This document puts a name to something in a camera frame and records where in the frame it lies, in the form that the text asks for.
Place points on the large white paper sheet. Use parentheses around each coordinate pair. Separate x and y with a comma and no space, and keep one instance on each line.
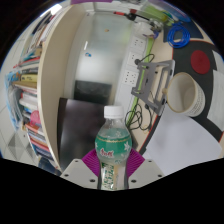
(183,143)

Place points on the white wall socket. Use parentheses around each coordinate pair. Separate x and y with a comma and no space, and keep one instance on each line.
(138,42)
(135,59)
(130,77)

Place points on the clear green-label drink bottle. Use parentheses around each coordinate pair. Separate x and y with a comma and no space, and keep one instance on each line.
(113,143)

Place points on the black computer monitor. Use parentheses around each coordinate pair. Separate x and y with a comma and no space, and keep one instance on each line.
(80,130)

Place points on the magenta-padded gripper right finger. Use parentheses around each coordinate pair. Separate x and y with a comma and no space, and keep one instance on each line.
(146,173)

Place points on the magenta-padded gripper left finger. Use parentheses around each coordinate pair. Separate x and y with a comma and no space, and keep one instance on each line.
(78,173)

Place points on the small white paper sheet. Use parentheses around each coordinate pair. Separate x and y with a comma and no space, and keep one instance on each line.
(216,90)

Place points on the grey metal laptop stand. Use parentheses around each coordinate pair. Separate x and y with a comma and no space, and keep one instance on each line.
(151,86)

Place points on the shelf unit with books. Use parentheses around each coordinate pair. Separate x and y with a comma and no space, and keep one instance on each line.
(33,83)

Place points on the black desk mat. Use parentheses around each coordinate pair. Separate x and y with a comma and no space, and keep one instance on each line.
(213,130)

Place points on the flat round red coaster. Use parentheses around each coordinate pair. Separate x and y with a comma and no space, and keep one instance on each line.
(200,62)

